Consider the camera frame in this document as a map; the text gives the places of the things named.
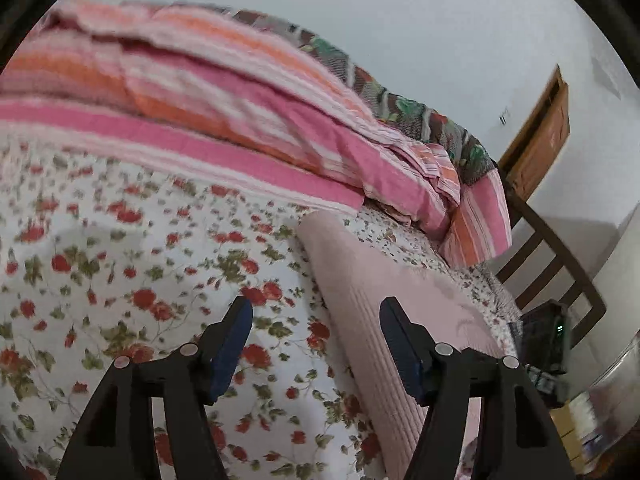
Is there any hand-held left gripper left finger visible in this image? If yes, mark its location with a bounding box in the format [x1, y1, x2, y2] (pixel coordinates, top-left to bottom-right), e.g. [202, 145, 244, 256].
[55, 296, 254, 480]

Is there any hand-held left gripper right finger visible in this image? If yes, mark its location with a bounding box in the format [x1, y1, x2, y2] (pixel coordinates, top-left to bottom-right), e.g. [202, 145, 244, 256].
[379, 296, 563, 480]

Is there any pink towel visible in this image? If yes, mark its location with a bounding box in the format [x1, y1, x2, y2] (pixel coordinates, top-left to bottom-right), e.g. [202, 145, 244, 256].
[296, 210, 506, 480]

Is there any white floral bed sheet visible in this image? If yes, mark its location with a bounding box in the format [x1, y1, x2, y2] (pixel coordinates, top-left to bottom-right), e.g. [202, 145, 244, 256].
[0, 130, 523, 480]

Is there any black electronic device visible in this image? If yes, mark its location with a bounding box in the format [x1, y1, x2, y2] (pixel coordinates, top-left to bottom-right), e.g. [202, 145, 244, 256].
[520, 299, 571, 376]

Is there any pink orange striped pillow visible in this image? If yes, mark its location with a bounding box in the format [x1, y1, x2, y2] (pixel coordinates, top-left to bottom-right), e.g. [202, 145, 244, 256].
[439, 167, 513, 268]

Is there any cardboard box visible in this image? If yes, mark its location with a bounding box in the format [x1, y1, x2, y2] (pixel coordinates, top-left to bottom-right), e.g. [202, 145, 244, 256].
[550, 402, 591, 471]

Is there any clear plastic container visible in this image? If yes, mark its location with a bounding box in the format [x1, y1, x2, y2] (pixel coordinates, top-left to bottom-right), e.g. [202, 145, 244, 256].
[585, 330, 640, 461]

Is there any pink orange striped duvet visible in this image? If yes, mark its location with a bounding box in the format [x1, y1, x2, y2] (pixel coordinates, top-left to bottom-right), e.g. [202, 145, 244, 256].
[0, 0, 463, 241]

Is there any dark floral patchwork blanket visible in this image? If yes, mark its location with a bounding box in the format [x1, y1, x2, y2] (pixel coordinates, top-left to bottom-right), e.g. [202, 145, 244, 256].
[232, 9, 501, 186]

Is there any wooden door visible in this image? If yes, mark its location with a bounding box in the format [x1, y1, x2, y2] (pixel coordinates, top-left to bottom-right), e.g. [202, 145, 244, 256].
[497, 64, 571, 201]

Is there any dark wooden bed frame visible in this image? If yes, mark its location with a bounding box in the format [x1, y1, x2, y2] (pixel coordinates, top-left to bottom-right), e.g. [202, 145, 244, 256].
[492, 160, 608, 351]

